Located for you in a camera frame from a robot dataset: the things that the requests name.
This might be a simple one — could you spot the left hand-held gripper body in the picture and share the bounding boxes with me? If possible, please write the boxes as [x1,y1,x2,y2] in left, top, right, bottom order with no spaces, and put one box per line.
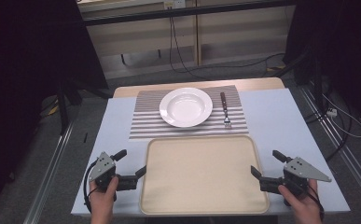
[89,151,139,202]

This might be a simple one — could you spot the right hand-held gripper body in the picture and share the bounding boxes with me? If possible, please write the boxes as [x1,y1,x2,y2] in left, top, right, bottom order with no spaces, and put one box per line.
[259,156,332,207]

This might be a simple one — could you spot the person's left hand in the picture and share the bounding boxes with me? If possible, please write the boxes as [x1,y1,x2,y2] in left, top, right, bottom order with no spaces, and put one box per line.
[88,175,120,217]

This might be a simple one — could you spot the person's right hand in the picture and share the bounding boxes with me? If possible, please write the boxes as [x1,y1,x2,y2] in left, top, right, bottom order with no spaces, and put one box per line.
[277,178,321,218]

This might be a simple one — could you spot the grey striped placemat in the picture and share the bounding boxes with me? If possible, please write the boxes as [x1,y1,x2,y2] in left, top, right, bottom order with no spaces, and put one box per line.
[129,85,250,141]

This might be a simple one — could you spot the beige tray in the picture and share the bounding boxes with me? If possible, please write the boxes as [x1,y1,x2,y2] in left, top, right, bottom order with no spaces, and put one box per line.
[138,134,271,217]

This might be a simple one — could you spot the black stand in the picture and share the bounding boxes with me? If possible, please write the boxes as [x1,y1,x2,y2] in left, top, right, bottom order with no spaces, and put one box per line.
[55,77,115,136]

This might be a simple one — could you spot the white deep plate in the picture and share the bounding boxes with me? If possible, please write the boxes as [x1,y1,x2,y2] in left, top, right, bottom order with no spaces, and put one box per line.
[159,87,214,129]

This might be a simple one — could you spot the black curtain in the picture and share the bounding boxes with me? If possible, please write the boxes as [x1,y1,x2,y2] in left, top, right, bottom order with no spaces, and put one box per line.
[0,0,109,218]
[283,0,361,129]

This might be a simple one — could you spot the light wooden cabinet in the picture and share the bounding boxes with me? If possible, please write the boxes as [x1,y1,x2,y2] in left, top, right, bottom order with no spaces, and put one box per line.
[76,0,297,79]

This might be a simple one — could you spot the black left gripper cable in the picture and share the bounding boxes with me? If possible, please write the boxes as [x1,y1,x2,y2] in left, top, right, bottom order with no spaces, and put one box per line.
[83,160,100,215]

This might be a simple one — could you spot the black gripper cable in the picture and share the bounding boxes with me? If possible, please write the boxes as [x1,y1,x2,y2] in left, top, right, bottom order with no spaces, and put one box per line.
[306,182,326,220]
[83,160,100,215]

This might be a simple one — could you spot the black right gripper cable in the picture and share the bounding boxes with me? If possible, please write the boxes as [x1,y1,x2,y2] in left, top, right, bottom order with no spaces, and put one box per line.
[306,182,326,220]

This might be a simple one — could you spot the metal floor rail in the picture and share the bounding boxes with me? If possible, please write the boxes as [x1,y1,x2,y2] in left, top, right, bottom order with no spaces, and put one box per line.
[297,84,361,214]
[22,120,76,224]

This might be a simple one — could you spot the thick black cable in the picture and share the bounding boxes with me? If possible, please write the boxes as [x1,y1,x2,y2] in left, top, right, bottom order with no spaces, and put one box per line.
[304,81,354,161]

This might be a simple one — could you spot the white cable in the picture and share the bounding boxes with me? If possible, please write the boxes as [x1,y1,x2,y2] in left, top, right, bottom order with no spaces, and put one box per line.
[322,92,361,139]

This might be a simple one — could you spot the fork with brown handle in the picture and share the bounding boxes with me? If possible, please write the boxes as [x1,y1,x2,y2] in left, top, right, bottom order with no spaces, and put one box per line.
[219,91,233,131]

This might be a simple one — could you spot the black floor cable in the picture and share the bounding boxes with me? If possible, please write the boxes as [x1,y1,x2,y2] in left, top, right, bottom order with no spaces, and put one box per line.
[200,51,286,78]

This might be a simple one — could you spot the black hanging cable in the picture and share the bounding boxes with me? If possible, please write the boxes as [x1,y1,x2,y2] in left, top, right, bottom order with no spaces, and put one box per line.
[168,16,207,80]

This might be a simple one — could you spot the white wall socket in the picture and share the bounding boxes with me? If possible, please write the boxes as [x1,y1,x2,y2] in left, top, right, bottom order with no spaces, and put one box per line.
[163,0,187,10]

